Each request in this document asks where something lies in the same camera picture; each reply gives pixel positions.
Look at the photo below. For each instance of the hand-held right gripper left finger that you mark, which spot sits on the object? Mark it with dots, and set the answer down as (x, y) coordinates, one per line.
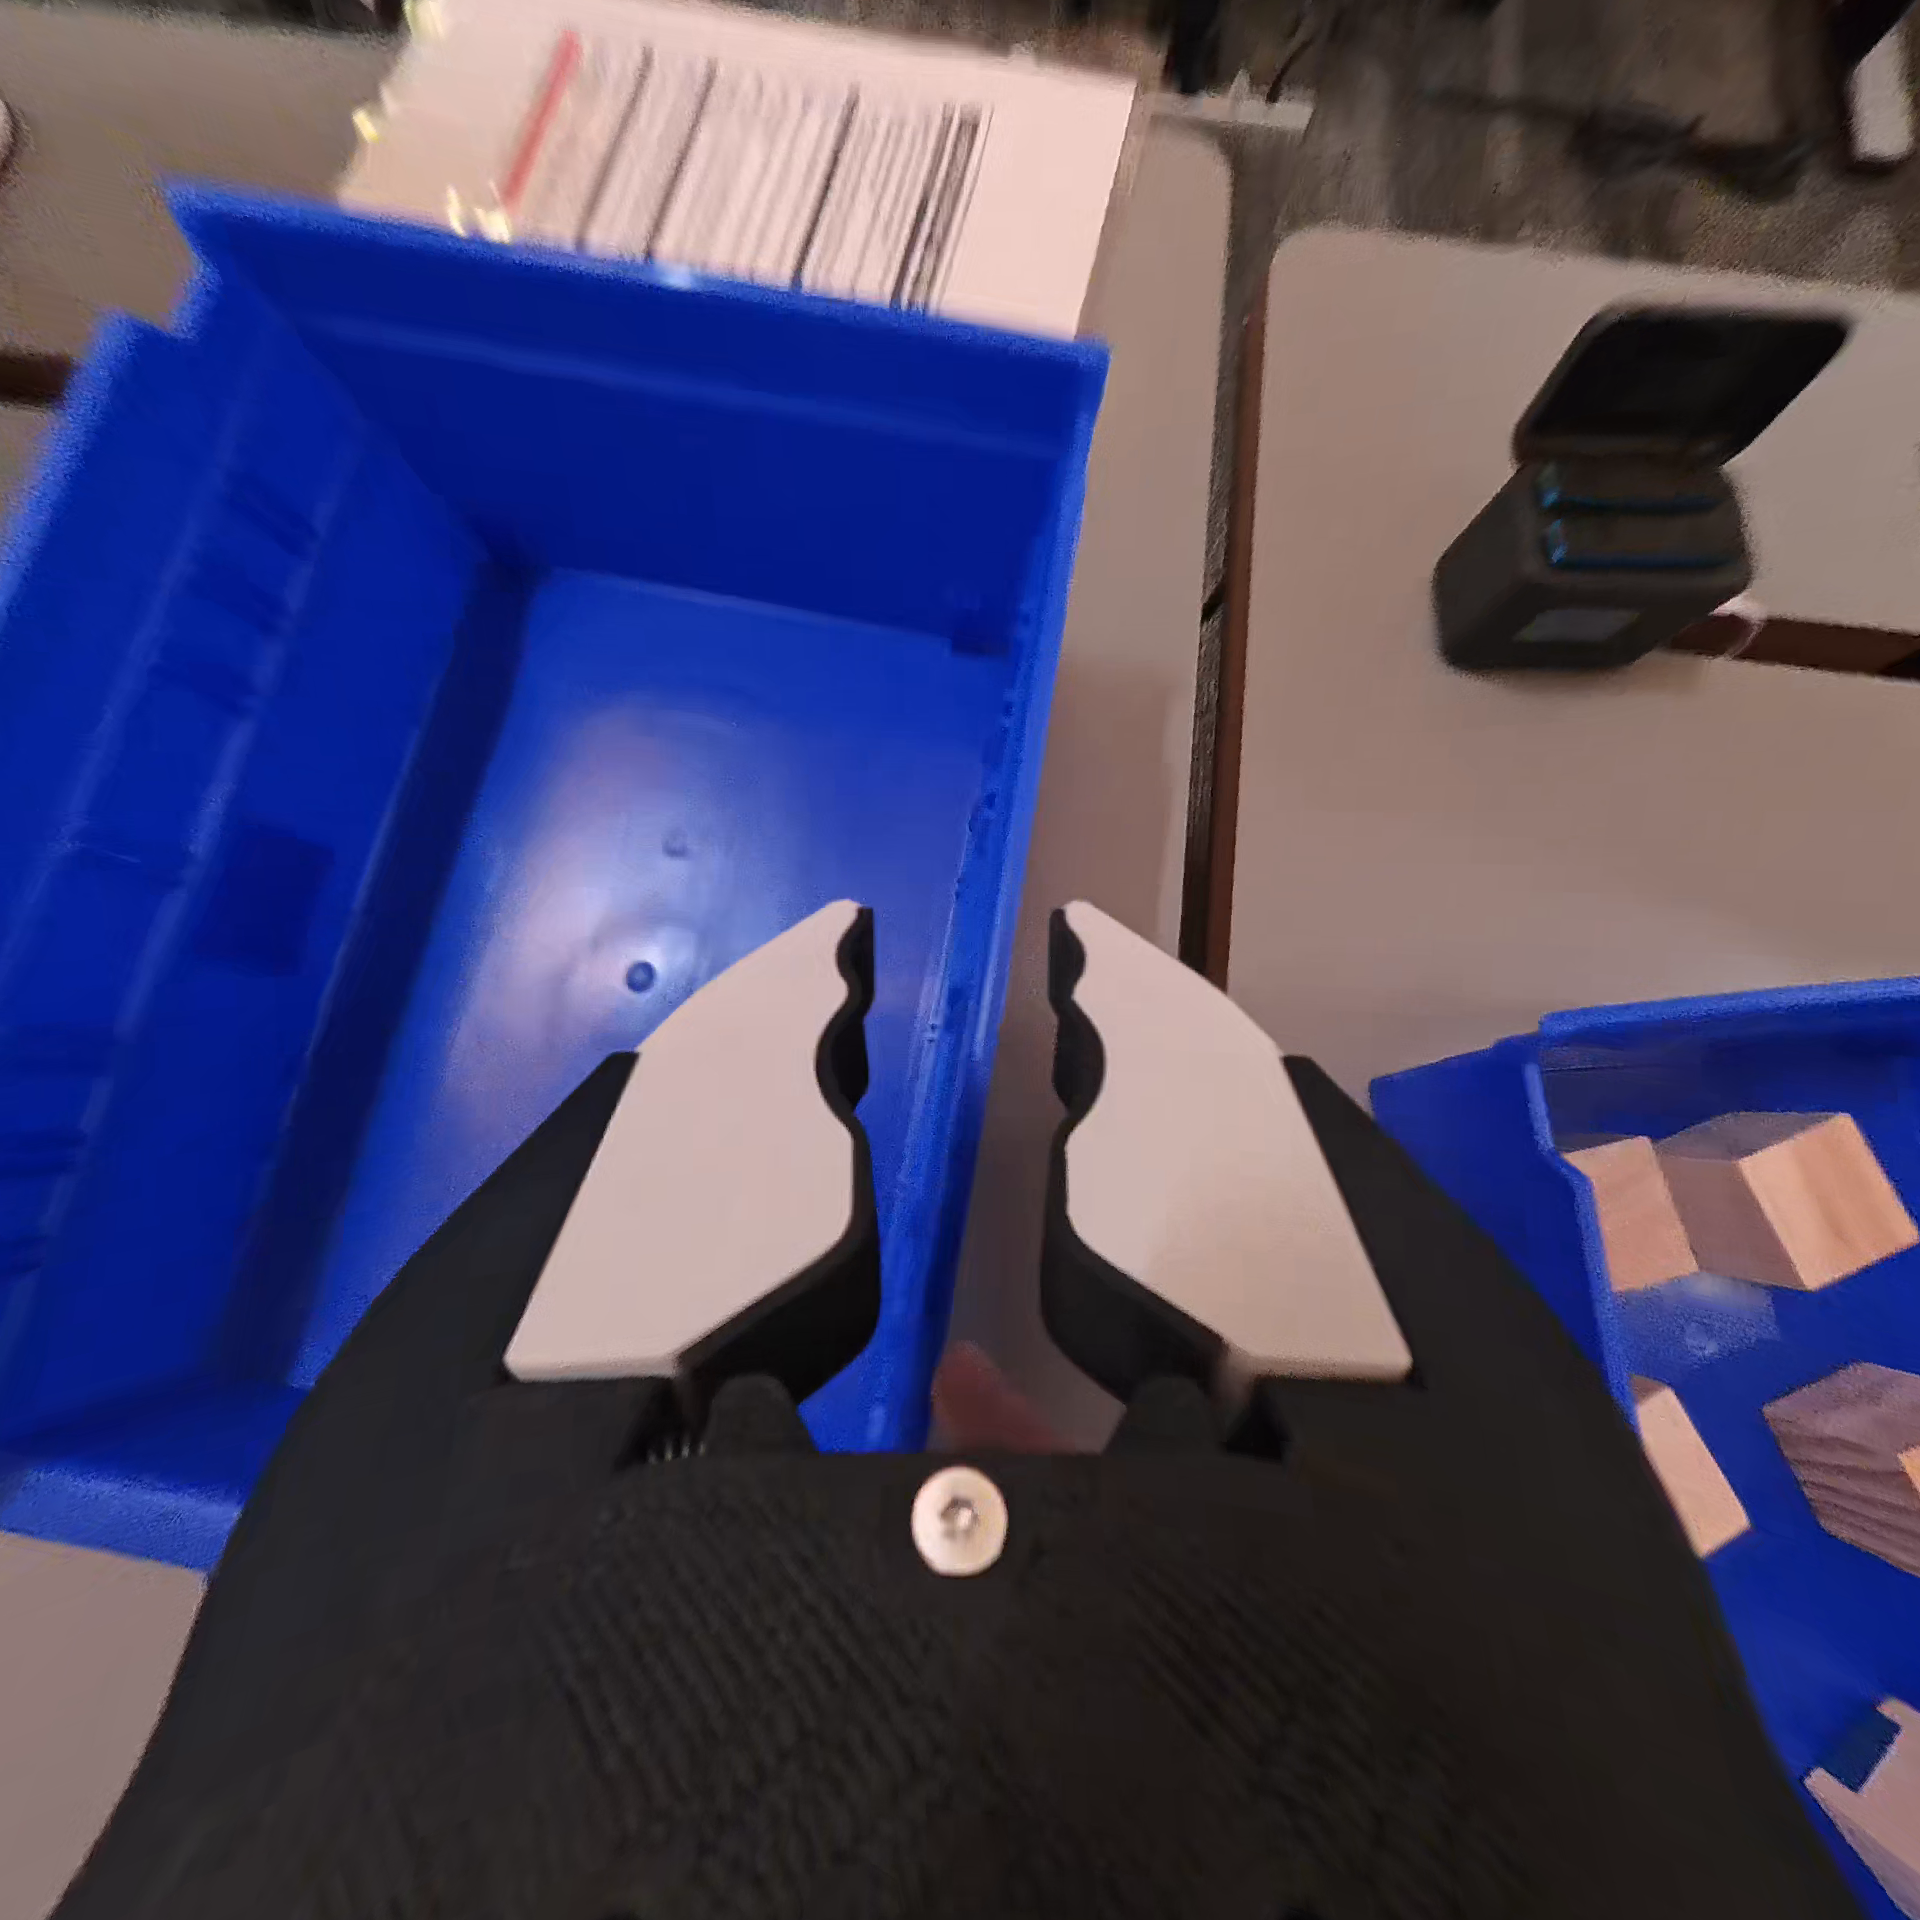
(691, 1185)

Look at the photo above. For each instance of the white printed paper sheet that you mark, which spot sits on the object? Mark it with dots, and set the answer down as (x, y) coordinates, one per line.
(750, 151)

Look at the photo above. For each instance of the large blue plastic bin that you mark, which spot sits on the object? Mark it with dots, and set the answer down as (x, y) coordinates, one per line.
(704, 480)

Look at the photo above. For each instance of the black battery charger case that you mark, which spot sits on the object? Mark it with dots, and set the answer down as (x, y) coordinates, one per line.
(1574, 601)

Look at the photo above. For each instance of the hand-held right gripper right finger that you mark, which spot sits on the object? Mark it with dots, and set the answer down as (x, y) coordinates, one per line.
(1214, 1185)

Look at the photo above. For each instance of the natural wooden block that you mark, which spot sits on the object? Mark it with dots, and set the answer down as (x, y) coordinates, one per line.
(1875, 1831)
(1785, 1201)
(1852, 1463)
(1621, 1214)
(1689, 1463)

